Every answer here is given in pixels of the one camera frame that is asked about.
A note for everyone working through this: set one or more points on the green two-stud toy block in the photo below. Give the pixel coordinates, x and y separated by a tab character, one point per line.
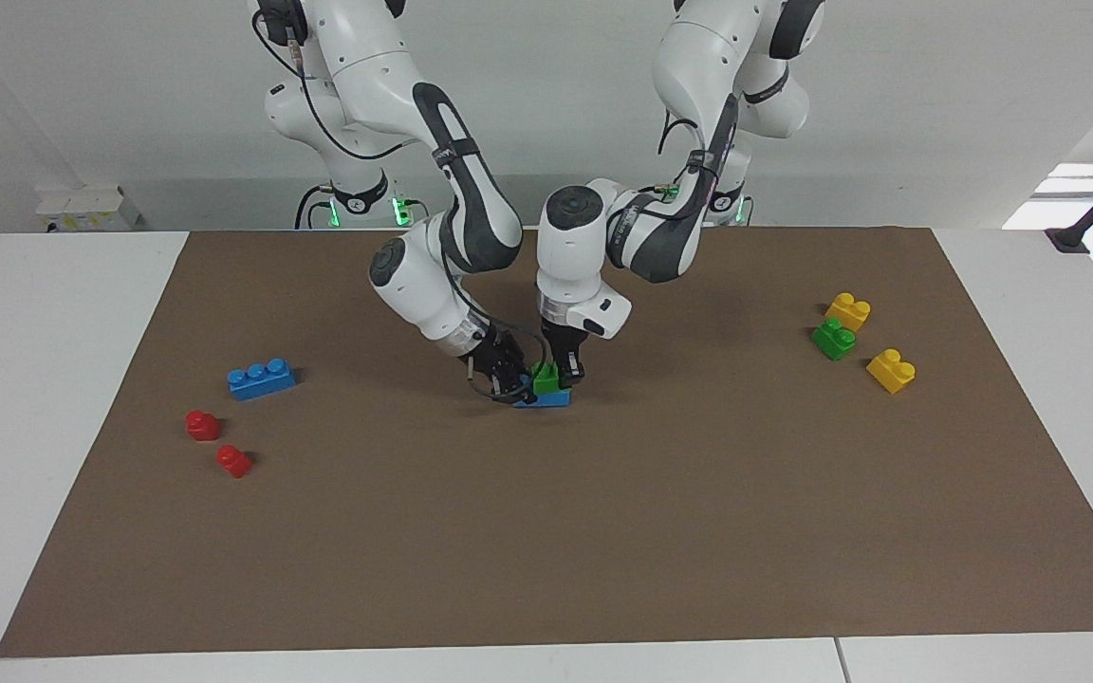
833	340
545	381

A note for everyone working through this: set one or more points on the red single-stud toy block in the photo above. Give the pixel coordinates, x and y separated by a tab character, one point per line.
203	426
234	462

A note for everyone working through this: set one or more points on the yellow two-stud toy block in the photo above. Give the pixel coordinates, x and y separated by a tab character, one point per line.
891	371
847	311

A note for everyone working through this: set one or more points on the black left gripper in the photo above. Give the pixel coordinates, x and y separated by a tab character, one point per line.
565	340

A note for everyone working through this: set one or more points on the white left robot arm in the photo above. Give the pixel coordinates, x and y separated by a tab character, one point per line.
660	237

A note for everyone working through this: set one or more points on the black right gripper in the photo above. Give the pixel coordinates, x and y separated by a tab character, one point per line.
494	356

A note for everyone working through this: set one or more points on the brown table mat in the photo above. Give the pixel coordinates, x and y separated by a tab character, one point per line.
546	531

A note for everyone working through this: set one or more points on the blue three-stud toy block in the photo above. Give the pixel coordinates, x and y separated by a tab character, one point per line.
551	399
262	378

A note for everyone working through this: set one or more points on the white socket box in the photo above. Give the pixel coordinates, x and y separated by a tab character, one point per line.
86	209

